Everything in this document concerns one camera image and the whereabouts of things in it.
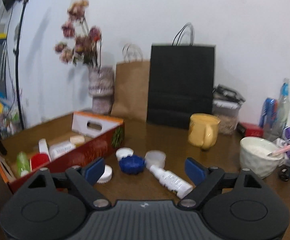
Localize green small bottle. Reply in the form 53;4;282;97
16;152;31;177

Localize red white lint brush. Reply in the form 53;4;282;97
29;139;51;171

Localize white ceramic bowl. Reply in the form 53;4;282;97
239;137;284;179

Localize white spray bottle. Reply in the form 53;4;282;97
149;165;193;199

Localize white jar lid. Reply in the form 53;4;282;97
97;165;113;184

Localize orange cardboard box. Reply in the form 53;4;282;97
0;112;125;193

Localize red small box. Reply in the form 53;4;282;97
236;122;264;138

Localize yellow bear mug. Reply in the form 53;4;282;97
188;113;221;150

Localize white round lid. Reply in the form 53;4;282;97
116;147;134;161

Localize blue round lid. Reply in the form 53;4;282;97
119;155;145;174

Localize blue soda can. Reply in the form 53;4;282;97
259;98;278;128

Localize clear plastic cap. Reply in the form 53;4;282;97
144;150;166;170

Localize clear food container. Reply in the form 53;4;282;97
212;85;246;135

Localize pink marbled vase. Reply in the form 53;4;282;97
88;66;115;115

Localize dried pink roses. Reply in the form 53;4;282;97
54;0;102;69

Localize black paper bag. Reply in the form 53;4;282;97
146;23;215;129

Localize brown paper bag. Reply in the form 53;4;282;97
111;43;150;122

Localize black light stand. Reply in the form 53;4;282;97
2;0;29;130

